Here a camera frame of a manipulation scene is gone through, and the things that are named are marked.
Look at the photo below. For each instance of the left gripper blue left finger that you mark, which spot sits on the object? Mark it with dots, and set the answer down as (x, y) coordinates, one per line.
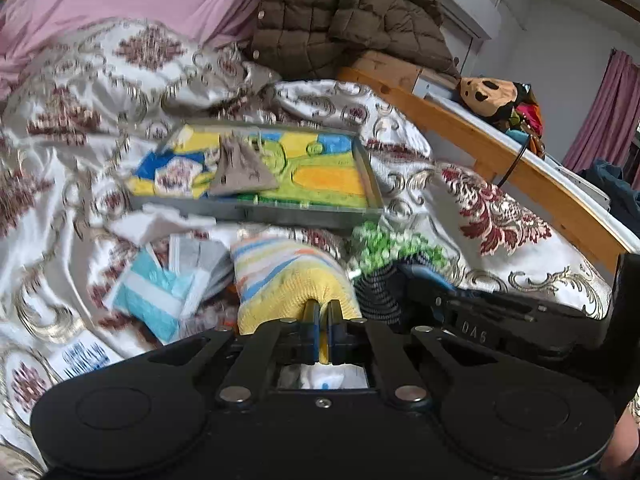
(309, 329)

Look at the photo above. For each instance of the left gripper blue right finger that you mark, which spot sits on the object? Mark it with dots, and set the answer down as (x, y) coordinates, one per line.
(336, 330)

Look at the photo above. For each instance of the striped yellow knit sock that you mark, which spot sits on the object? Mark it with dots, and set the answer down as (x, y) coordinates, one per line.
(276, 277)

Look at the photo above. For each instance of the teal white wipes packet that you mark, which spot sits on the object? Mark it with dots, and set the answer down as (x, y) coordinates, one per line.
(159, 298)

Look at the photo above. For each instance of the grey drawstring pouch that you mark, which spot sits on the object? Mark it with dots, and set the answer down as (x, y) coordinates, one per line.
(240, 169)

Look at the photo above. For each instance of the cartoon character small pouch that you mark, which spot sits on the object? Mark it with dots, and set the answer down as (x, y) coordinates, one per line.
(176, 177)

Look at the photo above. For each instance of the white quilted cloth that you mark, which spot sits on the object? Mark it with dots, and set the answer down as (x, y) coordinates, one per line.
(322, 377)

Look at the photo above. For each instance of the person's hand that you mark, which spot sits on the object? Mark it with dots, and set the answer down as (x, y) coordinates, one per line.
(618, 457)

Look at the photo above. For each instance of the magenta curtain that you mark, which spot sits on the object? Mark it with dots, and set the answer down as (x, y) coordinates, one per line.
(610, 124)

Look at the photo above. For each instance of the white blue milk carton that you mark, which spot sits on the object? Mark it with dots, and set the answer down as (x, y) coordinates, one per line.
(82, 356)

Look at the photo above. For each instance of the mouse plush toy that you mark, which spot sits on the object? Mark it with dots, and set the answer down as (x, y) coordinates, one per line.
(508, 106)

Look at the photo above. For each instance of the brown puffer jacket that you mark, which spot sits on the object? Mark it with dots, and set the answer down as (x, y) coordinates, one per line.
(311, 39)

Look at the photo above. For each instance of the floral satin bedspread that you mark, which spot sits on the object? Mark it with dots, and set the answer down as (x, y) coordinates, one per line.
(93, 102)

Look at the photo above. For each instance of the wooden bed frame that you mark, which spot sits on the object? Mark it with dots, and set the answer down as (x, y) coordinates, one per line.
(574, 214)

